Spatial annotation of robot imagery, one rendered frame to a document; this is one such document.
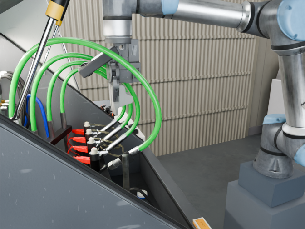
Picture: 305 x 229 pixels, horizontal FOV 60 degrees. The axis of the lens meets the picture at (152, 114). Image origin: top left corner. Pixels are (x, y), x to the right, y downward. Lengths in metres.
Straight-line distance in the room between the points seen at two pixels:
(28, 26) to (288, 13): 0.83
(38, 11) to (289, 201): 1.17
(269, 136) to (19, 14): 1.00
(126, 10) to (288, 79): 0.52
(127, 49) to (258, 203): 0.77
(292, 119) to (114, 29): 0.61
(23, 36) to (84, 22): 1.59
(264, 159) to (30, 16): 1.01
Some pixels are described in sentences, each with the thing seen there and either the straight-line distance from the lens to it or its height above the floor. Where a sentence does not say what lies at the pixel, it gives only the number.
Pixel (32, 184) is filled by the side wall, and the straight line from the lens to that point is 0.42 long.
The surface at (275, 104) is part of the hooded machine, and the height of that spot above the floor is 0.49.
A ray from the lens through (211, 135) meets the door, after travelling 3.54.
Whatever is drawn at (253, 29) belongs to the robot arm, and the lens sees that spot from 0.94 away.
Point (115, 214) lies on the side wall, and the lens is 0.47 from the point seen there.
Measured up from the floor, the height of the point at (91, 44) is 1.41.
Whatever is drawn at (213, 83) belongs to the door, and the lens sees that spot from 3.33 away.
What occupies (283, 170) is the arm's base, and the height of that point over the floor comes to 0.93.
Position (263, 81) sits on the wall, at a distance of 3.98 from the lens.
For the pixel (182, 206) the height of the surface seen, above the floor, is 0.95.
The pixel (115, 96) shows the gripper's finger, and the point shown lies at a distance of 0.71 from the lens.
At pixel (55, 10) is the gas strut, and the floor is 1.46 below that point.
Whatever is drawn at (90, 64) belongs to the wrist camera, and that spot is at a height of 1.36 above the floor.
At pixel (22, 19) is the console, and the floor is 1.47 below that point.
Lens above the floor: 1.44
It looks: 18 degrees down
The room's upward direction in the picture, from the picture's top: straight up
